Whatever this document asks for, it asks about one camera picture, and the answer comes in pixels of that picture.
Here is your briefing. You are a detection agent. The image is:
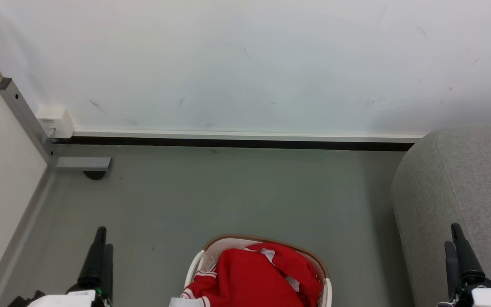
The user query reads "grey fabric sofa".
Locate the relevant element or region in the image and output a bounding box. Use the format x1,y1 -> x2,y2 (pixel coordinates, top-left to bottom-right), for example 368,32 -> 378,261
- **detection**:
391,125 -> 491,307

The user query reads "white wall socket box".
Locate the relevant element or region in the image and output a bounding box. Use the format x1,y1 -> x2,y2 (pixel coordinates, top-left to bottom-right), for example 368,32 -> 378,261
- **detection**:
36,107 -> 75,139

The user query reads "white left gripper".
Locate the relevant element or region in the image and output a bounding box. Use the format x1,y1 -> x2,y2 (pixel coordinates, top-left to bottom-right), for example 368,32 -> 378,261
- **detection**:
27,226 -> 114,307

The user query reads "red garment with white cuffs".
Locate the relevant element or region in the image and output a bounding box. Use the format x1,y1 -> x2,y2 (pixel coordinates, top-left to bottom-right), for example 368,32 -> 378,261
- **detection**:
170,242 -> 323,307

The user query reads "grey metal frame bar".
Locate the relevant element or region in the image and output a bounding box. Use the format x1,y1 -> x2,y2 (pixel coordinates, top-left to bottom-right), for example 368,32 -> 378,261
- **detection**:
0,78 -> 113,172

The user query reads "white plastic laundry basket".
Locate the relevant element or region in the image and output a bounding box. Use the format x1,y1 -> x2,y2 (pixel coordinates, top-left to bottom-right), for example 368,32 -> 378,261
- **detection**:
185,234 -> 332,307

